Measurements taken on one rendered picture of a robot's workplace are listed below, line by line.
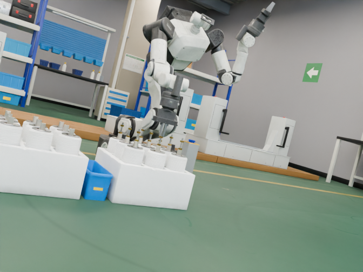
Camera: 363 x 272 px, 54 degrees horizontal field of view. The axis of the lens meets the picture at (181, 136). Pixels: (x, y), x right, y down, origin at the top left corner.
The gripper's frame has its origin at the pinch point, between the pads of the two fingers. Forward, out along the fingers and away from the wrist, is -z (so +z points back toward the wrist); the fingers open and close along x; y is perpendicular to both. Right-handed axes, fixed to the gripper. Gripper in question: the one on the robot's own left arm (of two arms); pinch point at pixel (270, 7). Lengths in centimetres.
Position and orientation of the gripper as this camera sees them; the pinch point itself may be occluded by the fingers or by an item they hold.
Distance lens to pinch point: 230.8
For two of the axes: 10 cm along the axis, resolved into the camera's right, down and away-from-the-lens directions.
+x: -2.5, 1.9, -9.5
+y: -7.9, -6.1, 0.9
